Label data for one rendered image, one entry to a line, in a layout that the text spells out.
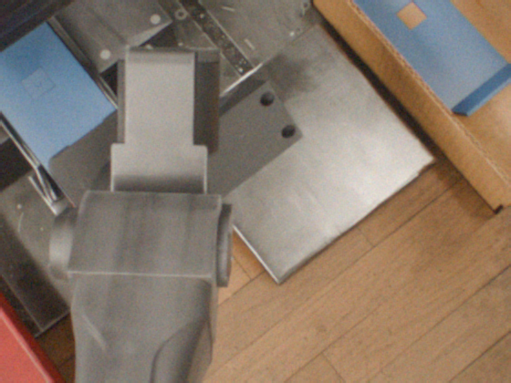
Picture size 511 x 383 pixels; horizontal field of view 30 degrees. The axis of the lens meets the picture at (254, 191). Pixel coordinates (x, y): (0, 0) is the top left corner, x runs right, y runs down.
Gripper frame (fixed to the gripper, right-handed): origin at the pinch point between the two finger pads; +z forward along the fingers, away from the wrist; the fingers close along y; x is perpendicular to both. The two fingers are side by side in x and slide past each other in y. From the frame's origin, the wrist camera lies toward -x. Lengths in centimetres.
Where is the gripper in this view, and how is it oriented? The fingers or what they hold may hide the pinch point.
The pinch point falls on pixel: (109, 175)
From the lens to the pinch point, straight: 72.4
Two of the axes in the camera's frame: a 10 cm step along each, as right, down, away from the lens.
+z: -3.2, -1.6, 9.3
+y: -5.4, -7.8, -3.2
